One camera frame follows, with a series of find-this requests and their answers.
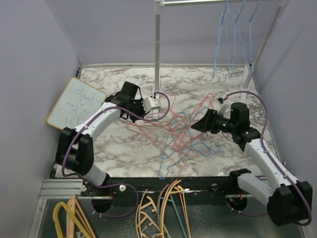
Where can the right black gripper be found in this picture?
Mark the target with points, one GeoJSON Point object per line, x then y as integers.
{"type": "Point", "coordinates": [208, 123]}

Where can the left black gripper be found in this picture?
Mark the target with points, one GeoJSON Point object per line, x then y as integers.
{"type": "Point", "coordinates": [142, 112]}

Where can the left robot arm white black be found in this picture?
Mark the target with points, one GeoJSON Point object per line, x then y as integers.
{"type": "Point", "coordinates": [75, 150]}

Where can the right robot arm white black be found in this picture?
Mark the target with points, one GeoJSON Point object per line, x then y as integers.
{"type": "Point", "coordinates": [287, 200]}

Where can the small yellow-framed whiteboard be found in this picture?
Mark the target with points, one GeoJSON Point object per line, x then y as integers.
{"type": "Point", "coordinates": [78, 101]}

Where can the yellow plastic hanger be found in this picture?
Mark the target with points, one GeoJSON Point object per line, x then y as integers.
{"type": "Point", "coordinates": [162, 193]}

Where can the pink plastic hanger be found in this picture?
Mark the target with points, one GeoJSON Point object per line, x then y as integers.
{"type": "Point", "coordinates": [174, 188]}

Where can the teal plastic hanger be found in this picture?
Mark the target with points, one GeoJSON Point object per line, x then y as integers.
{"type": "Point", "coordinates": [171, 200]}

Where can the tan plastic hanger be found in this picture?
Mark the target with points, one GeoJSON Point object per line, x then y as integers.
{"type": "Point", "coordinates": [147, 217]}

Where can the wooden hanger lower left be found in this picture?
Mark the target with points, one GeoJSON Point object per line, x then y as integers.
{"type": "Point", "coordinates": [78, 212]}

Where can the yellow hanger lower left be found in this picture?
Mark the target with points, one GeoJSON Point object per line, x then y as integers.
{"type": "Point", "coordinates": [62, 210]}

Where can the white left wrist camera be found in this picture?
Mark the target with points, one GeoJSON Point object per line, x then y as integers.
{"type": "Point", "coordinates": [150, 103]}

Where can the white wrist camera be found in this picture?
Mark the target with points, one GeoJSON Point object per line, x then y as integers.
{"type": "Point", "coordinates": [223, 105]}
{"type": "Point", "coordinates": [150, 103]}

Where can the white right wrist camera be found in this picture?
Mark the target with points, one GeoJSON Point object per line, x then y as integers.
{"type": "Point", "coordinates": [223, 105]}

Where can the black front rail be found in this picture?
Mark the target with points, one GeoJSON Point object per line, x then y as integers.
{"type": "Point", "coordinates": [198, 190]}

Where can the white clothes rack frame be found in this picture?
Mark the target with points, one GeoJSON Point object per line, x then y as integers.
{"type": "Point", "coordinates": [234, 4]}

